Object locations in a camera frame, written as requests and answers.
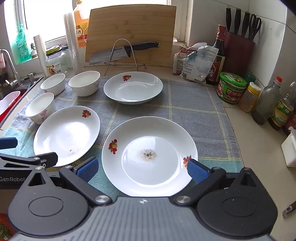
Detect metal faucet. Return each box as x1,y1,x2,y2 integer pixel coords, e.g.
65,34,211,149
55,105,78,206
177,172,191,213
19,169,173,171
0,49,23,87

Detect black handled kitchen knife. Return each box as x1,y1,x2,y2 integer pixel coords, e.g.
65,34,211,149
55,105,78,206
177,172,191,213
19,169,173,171
89,41,160,65

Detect oil bottle yellow green label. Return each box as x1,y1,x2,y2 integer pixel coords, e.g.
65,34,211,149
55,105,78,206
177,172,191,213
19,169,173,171
268,82,296,131

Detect roll of plastic wrap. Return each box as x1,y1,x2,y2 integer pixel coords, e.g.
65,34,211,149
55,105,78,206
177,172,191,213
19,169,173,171
64,13,84,71

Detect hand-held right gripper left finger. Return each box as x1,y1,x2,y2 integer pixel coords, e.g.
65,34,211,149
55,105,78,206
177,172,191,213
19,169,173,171
28,157,114,207

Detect red and white sink basket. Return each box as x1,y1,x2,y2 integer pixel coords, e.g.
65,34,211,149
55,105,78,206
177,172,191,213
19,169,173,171
0,89,22,124

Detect grey blue checked cloth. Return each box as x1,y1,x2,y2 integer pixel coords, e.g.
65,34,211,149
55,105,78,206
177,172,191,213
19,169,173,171
0,77,244,202

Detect white plate fruit print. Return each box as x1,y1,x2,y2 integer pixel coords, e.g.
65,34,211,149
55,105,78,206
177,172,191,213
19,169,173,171
101,116,199,198
33,105,101,168
103,72,164,105

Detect black knife handle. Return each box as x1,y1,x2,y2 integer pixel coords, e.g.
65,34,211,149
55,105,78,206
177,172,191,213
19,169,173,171
234,7,241,34
241,11,250,37
225,6,232,32

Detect glass jar yellow green lid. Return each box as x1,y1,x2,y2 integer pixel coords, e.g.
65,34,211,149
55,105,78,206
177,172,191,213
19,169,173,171
45,46,68,76

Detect small green capped jar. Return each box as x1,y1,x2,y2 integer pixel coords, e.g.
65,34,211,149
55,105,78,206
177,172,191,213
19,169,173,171
245,74,257,86

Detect glass bottle red cap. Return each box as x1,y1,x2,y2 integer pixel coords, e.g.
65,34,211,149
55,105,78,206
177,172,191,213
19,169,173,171
252,76,283,126

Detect metal wire rack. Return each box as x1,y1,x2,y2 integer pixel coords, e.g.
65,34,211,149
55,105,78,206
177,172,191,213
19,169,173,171
104,38,147,76

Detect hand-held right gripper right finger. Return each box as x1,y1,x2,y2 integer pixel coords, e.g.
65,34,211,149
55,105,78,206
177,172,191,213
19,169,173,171
173,160,258,207

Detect orange white packet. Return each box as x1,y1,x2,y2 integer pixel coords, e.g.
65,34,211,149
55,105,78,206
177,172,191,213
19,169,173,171
172,49,193,75

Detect black kitchen scissors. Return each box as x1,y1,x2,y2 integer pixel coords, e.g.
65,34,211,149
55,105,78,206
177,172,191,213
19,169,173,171
248,14,262,41

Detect window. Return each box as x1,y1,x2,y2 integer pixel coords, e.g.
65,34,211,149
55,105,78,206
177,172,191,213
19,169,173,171
5,0,193,47

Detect orange cooking wine jug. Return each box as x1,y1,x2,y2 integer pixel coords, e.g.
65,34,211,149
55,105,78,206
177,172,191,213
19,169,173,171
73,0,91,48

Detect yellow lidded spice jar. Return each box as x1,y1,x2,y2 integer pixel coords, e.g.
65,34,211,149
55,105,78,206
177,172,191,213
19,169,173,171
238,82,262,113

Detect red and green packet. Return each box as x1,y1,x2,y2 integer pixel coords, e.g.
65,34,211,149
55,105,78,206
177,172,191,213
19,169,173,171
0,213,15,241

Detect red label bottle gold cap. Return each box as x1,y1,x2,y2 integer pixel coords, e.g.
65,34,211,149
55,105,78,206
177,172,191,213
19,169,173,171
282,109,296,136

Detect white plastic bag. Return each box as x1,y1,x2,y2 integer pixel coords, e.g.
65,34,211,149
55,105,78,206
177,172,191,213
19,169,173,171
180,45,219,83

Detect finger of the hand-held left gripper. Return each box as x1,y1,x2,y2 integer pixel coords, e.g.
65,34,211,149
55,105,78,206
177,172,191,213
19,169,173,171
0,152,58,171
0,137,18,150

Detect dark soy sauce bottle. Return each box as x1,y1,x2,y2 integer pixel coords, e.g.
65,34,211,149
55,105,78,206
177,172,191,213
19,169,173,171
205,24,226,85

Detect green lidded sauce jar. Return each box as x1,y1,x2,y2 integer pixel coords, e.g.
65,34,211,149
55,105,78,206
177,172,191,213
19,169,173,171
216,72,247,104

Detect green dish soap bottle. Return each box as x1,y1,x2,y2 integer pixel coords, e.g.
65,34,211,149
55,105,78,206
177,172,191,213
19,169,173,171
15,23,33,63

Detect dark red knife block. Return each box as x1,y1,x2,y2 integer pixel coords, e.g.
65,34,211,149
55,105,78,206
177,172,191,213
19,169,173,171
222,30,256,80

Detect white plastic seasoning box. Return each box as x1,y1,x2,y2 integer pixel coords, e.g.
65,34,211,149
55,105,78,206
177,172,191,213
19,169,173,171
281,126,296,168

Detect bamboo cutting board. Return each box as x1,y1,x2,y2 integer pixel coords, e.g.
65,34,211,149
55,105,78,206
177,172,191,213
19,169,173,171
85,4,177,66

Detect white bowl pink floral print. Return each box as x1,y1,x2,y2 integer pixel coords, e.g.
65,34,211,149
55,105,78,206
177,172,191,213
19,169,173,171
40,73,66,96
68,71,101,97
25,92,56,125

